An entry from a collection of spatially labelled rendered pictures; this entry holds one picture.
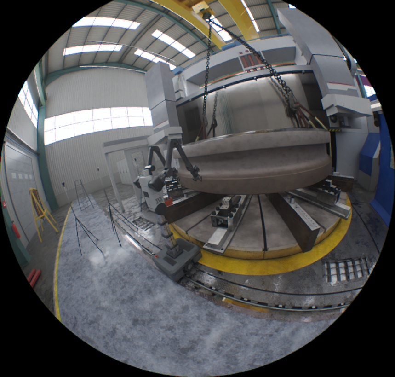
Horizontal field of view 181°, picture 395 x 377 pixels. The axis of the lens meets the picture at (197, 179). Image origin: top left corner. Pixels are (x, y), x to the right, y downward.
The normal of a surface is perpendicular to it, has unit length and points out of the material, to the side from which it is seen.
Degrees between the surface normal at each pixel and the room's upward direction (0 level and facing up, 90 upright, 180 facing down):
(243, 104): 90
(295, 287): 0
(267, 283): 0
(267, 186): 90
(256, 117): 90
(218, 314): 0
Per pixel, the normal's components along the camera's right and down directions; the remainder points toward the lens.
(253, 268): -0.19, -0.95
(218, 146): -0.57, 0.31
